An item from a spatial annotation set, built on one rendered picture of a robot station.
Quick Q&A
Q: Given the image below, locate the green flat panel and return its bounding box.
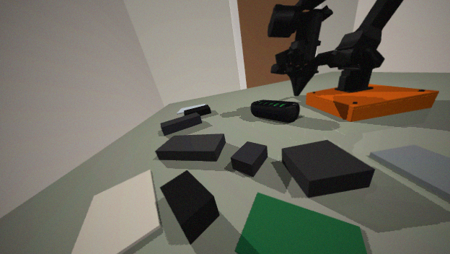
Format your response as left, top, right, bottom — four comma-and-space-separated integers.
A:
235, 192, 367, 254

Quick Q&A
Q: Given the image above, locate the dark grey switch panel with green rocker switches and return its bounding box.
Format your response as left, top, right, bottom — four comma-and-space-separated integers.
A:
250, 100, 299, 123

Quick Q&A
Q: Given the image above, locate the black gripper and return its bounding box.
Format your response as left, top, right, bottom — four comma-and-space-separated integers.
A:
270, 33, 347, 96

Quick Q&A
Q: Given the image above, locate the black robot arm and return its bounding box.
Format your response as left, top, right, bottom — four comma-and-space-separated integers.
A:
268, 0, 404, 93

